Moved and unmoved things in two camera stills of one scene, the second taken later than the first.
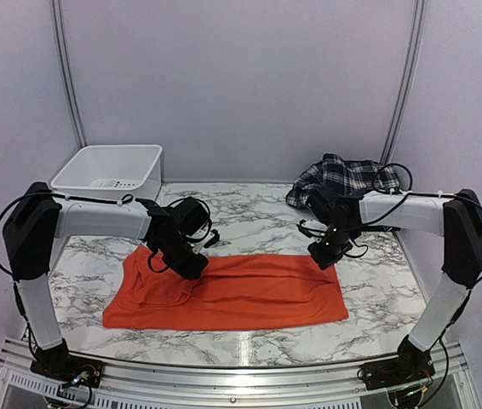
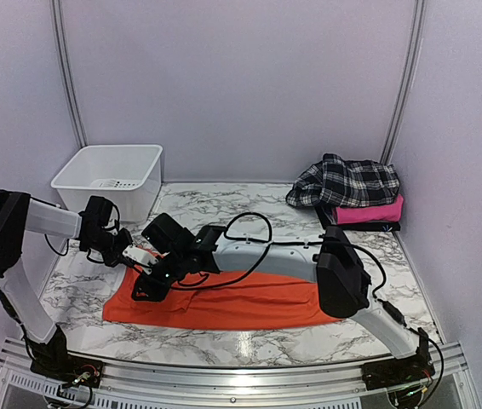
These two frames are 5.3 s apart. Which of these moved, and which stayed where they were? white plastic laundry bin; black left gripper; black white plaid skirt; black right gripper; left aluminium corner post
Moved: black right gripper; black left gripper
Stayed: black white plaid skirt; left aluminium corner post; white plastic laundry bin
